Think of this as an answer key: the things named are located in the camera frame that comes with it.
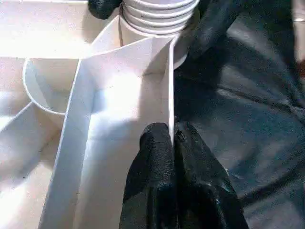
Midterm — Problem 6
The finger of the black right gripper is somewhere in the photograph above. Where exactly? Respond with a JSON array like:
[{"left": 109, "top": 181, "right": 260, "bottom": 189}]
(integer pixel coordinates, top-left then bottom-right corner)
[
  {"left": 87, "top": 0, "right": 125, "bottom": 21},
  {"left": 187, "top": 0, "right": 242, "bottom": 62}
]

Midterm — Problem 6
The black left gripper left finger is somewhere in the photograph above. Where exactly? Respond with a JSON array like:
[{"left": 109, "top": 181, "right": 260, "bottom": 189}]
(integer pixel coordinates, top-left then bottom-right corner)
[{"left": 118, "top": 121, "right": 177, "bottom": 229}]

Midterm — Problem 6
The white plastic table top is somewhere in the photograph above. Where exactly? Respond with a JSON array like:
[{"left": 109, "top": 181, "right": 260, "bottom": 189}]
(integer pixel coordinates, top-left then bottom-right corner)
[{"left": 0, "top": 0, "right": 189, "bottom": 229}]

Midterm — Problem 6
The white plastic table leg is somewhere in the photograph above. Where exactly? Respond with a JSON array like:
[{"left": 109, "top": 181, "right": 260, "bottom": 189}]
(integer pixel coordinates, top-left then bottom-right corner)
[{"left": 119, "top": 0, "right": 201, "bottom": 38}]

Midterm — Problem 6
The black plastic mat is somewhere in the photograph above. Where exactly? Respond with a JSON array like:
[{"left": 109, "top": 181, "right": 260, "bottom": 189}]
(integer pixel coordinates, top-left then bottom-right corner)
[{"left": 173, "top": 0, "right": 305, "bottom": 229}]

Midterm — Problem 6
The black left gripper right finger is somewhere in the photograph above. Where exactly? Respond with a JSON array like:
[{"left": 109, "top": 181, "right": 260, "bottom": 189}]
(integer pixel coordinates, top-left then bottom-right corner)
[{"left": 173, "top": 121, "right": 250, "bottom": 229}]

